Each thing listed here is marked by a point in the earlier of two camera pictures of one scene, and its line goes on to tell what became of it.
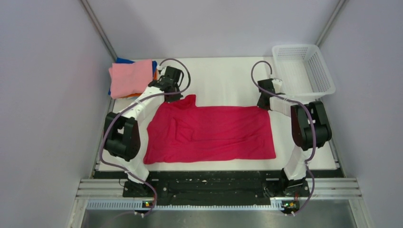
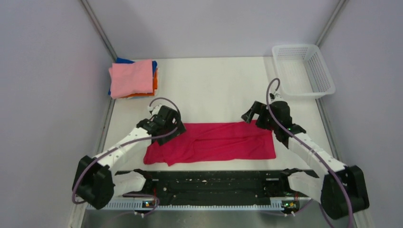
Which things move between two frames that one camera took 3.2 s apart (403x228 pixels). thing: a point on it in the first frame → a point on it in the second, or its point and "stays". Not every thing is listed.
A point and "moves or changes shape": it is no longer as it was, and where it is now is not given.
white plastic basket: [303, 71] stays
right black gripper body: [259, 104] → [272, 126]
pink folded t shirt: [127, 78] stays
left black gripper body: [175, 98] → [169, 136]
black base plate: [215, 188] stays
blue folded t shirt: [122, 61] stays
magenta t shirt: [181, 131] moves or changes shape
